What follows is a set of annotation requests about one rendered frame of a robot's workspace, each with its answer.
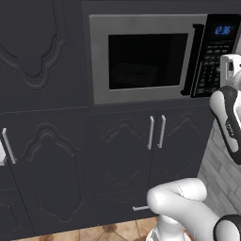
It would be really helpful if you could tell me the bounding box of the dark small cupboard door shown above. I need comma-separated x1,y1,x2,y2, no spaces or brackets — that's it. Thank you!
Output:
89,108,158,196
148,104,217,189

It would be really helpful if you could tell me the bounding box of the silver microwave door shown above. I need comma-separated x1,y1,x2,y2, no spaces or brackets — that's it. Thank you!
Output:
88,13,209,105

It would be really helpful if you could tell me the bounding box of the dark large ornate cupboard door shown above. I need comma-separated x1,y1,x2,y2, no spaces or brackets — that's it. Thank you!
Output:
0,107,99,237

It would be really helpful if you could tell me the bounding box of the silver and black microwave oven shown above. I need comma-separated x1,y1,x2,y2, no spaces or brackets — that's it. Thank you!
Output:
88,12,241,106

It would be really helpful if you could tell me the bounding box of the dark drawer front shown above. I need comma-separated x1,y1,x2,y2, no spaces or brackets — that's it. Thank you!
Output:
95,187,158,227

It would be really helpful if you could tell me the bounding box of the short silver cupboard handle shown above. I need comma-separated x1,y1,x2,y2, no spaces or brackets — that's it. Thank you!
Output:
147,115,155,151
156,114,167,150

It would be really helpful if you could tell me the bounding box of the silver drawer handle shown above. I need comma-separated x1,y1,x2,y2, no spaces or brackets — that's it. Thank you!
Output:
132,204,152,212

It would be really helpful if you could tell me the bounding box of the black microwave door handle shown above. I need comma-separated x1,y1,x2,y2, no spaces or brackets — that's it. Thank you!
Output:
181,23,205,97

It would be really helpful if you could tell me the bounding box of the long silver cupboard handle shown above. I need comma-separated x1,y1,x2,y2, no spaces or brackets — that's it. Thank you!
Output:
1,127,17,165

